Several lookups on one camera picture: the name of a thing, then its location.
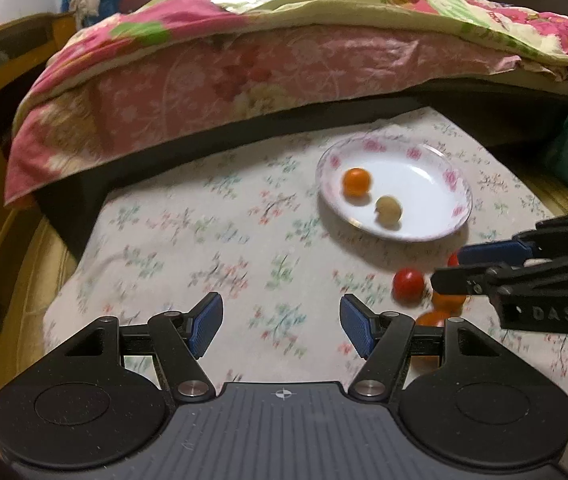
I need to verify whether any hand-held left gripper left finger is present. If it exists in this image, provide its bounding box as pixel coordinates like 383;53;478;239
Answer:
64;292;225;402

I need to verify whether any pale round fruit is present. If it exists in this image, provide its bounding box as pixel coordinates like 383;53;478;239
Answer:
375;196;404;226

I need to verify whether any green bag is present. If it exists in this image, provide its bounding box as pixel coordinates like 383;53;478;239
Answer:
546;110;568;188

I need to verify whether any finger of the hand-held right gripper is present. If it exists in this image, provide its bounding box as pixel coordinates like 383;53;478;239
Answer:
458;210;568;266
430;252;568;297

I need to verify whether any large orange-red tomato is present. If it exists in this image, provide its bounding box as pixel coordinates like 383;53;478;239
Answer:
414;310;452;328

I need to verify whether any white floral-rim plate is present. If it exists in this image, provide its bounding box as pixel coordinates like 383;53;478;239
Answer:
316;135;474;243

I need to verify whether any small orange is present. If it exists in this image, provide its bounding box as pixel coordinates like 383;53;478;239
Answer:
431;290;467;312
342;167;372;198

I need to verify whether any white floral cloth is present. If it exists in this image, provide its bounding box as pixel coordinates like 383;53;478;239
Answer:
44;107;568;480

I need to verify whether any patchwork floral quilt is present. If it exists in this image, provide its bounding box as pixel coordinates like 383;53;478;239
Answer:
14;0;568;126

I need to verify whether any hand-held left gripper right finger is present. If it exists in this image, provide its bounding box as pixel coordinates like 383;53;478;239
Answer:
340;294;502;402

